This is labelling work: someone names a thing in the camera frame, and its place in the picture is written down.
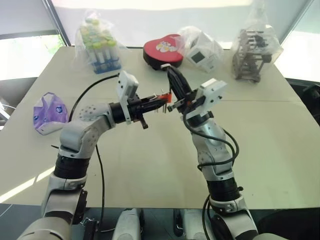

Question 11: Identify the dark window frame post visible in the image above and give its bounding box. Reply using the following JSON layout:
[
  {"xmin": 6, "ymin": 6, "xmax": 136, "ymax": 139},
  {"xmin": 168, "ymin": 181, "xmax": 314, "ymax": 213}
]
[{"xmin": 49, "ymin": 0, "xmax": 71, "ymax": 47}]

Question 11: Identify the purple tissue pack bag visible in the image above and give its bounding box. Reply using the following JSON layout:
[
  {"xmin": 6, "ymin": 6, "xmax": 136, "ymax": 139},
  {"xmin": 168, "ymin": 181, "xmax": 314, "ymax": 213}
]
[{"xmin": 32, "ymin": 91, "xmax": 70, "ymax": 136}]

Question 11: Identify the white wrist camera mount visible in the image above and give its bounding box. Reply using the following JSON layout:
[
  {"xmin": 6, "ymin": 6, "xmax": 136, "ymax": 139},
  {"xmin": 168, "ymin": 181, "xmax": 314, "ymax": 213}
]
[
  {"xmin": 199, "ymin": 78, "xmax": 228, "ymax": 114},
  {"xmin": 116, "ymin": 70, "xmax": 140, "ymax": 125}
]

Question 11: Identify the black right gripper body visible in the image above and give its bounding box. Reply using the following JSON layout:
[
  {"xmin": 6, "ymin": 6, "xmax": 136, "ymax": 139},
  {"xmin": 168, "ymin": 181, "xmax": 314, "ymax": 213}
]
[{"xmin": 167, "ymin": 88, "xmax": 206, "ymax": 116}]

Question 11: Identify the metal table clamp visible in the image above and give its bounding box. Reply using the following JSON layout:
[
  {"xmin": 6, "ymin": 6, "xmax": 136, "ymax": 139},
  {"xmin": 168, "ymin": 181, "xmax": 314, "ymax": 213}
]
[{"xmin": 80, "ymin": 216, "xmax": 101, "ymax": 240}]

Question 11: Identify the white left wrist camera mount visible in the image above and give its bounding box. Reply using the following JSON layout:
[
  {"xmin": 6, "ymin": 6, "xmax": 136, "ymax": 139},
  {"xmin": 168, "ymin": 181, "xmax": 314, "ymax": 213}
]
[{"xmin": 116, "ymin": 70, "xmax": 140, "ymax": 125}]

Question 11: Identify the dark chair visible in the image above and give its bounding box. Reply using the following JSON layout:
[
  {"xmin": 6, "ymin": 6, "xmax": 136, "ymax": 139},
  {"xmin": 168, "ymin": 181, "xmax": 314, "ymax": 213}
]
[{"xmin": 284, "ymin": 77, "xmax": 320, "ymax": 127}]

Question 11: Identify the bagged test tubes blue rack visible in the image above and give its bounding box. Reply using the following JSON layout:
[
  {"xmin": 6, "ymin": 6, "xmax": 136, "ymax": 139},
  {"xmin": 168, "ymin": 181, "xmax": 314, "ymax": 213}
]
[{"xmin": 74, "ymin": 9, "xmax": 126, "ymax": 75}]

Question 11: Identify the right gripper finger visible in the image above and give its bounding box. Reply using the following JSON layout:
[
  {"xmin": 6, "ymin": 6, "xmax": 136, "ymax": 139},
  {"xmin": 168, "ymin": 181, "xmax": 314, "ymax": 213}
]
[
  {"xmin": 166, "ymin": 69, "xmax": 185, "ymax": 101},
  {"xmin": 174, "ymin": 69, "xmax": 195, "ymax": 95}
]

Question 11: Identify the red hex key holder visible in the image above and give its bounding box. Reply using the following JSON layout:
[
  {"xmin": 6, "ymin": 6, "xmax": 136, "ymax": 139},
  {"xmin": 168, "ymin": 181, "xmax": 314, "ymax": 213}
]
[{"xmin": 152, "ymin": 86, "xmax": 174, "ymax": 114}]

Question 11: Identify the bagged dark wooden rack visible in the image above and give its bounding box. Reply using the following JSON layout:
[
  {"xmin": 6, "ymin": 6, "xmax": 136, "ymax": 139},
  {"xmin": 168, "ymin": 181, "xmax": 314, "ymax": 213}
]
[{"xmin": 230, "ymin": 0, "xmax": 285, "ymax": 84}]

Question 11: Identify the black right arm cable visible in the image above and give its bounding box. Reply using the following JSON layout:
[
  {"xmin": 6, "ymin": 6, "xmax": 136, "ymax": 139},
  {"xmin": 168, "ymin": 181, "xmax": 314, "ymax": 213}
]
[{"xmin": 182, "ymin": 112, "xmax": 241, "ymax": 240}]

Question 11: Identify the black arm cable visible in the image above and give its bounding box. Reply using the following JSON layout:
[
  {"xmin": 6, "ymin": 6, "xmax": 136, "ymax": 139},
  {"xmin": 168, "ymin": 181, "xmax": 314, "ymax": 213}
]
[
  {"xmin": 68, "ymin": 72, "xmax": 123, "ymax": 235},
  {"xmin": 182, "ymin": 112, "xmax": 241, "ymax": 240}
]

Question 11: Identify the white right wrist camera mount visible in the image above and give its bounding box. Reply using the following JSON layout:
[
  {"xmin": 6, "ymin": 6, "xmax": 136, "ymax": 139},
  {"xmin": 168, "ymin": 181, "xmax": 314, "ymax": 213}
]
[{"xmin": 199, "ymin": 78, "xmax": 228, "ymax": 114}]

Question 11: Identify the grey rounded robot leg shape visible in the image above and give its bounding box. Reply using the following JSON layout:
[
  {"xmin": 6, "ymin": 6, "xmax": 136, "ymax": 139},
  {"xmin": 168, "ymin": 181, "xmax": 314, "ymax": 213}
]
[
  {"xmin": 173, "ymin": 208, "xmax": 210, "ymax": 240},
  {"xmin": 111, "ymin": 208, "xmax": 145, "ymax": 240}
]

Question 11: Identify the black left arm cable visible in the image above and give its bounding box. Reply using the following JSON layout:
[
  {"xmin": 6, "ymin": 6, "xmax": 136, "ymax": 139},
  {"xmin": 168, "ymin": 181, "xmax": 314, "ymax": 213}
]
[{"xmin": 68, "ymin": 72, "xmax": 123, "ymax": 235}]

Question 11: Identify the red heart-shaped box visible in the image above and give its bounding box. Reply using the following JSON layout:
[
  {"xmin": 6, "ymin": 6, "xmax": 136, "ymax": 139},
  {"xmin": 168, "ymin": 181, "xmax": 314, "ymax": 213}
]
[{"xmin": 142, "ymin": 34, "xmax": 185, "ymax": 71}]

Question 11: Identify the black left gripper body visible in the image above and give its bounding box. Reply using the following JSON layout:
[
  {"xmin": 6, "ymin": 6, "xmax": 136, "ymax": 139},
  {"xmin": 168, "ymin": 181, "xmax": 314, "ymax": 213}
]
[{"xmin": 127, "ymin": 94, "xmax": 152, "ymax": 130}]

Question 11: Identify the bagged white electronic device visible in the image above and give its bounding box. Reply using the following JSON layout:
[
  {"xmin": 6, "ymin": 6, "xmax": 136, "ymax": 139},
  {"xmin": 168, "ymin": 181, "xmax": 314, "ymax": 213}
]
[{"xmin": 176, "ymin": 25, "xmax": 225, "ymax": 74}]

